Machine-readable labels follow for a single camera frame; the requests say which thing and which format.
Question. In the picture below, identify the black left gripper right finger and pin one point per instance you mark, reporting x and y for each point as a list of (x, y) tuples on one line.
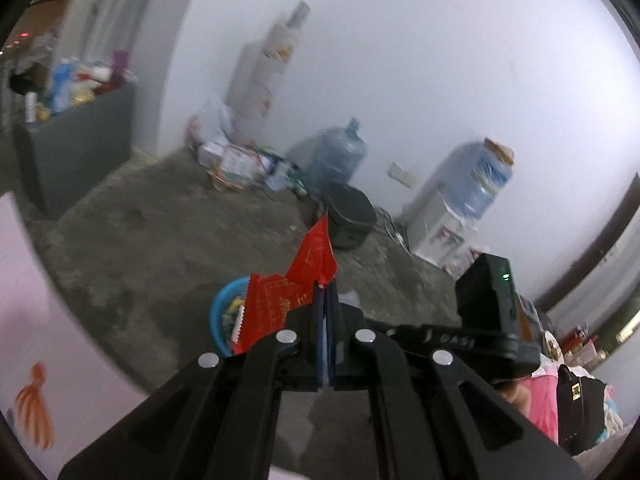
[(432, 417)]

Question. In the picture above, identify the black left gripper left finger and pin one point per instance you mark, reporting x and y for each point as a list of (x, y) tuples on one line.
[(213, 421)]

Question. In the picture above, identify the red snack wrapper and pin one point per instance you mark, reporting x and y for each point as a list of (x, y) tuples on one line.
[(269, 298)]

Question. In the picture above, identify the blue plastic trash basket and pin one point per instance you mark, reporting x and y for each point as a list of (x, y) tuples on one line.
[(225, 312)]

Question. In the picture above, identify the person's right hand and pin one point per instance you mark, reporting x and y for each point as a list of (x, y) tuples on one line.
[(517, 395)]

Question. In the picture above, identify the pink cloth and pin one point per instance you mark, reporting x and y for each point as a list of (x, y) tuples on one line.
[(543, 411)]

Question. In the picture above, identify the black handbag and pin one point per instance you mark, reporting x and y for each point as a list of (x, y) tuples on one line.
[(580, 402)]

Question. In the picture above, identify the white water dispenser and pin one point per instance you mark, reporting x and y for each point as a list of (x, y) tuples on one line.
[(436, 232)]

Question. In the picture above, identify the water jug on dispenser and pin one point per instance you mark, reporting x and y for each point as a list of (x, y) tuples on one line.
[(479, 178)]

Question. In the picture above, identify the black rice cooker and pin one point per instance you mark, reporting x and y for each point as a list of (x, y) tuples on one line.
[(351, 216)]

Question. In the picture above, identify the blue water jug on floor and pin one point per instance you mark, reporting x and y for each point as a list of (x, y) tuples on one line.
[(338, 154)]

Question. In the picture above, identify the pile of boxes and papers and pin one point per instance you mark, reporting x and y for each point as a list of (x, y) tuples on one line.
[(232, 166)]

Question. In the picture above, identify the grey storage cabinet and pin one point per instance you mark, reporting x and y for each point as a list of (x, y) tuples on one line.
[(63, 159)]

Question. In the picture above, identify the blue detergent bottle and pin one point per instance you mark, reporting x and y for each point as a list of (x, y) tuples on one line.
[(61, 88)]

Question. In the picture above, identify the white curtain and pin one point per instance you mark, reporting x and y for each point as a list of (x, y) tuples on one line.
[(92, 30)]

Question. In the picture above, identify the wall power socket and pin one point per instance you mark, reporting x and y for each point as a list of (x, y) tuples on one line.
[(404, 177)]

